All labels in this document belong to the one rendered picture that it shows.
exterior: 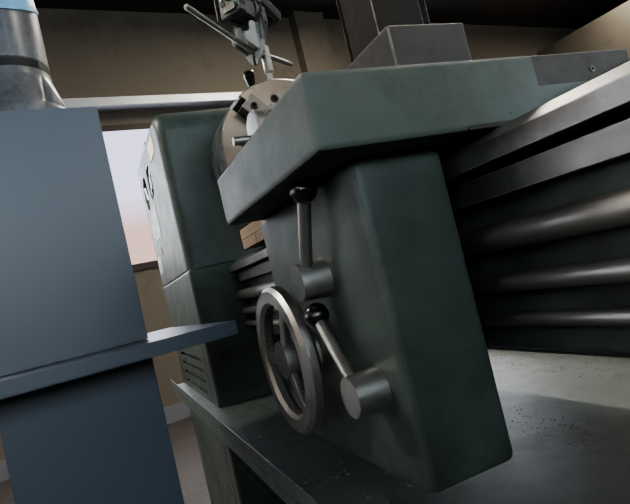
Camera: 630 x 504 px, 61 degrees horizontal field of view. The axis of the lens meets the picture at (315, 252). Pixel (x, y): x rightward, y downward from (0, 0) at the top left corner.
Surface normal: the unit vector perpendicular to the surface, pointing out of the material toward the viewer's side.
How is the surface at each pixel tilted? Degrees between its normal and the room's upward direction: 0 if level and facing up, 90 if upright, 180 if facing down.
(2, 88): 72
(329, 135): 90
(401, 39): 90
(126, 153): 90
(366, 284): 90
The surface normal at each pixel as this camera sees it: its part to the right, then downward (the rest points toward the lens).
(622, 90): -0.90, 0.20
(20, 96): 0.41, -0.44
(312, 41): 0.47, -0.15
